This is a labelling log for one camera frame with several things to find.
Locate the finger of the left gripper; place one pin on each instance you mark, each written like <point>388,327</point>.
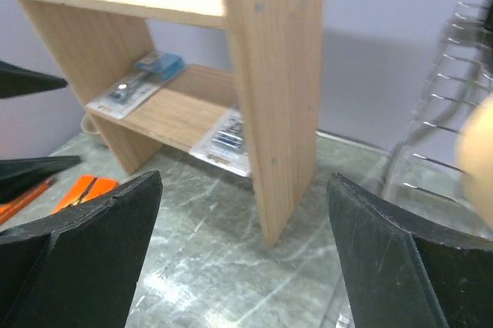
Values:
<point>20,175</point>
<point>17,81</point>

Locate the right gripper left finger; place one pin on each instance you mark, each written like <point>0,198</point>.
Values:
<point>80,266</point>

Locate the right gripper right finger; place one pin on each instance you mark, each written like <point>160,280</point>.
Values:
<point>402,270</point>

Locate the orange razor box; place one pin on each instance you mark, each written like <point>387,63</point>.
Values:
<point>86,188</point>
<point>9,209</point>

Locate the blue razor blister pack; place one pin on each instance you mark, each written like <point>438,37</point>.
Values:
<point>224,145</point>
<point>152,72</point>

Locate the wooden two-tier shelf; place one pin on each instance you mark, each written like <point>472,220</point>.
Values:
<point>276,47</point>

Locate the beige ceramic bowl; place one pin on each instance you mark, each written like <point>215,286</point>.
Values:
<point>90,130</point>

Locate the metal dish rack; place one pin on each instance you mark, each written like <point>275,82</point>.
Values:
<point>421,174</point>

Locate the beige plate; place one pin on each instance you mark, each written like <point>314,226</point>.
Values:
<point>474,158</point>

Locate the black plate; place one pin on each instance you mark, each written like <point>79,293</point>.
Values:
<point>485,35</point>

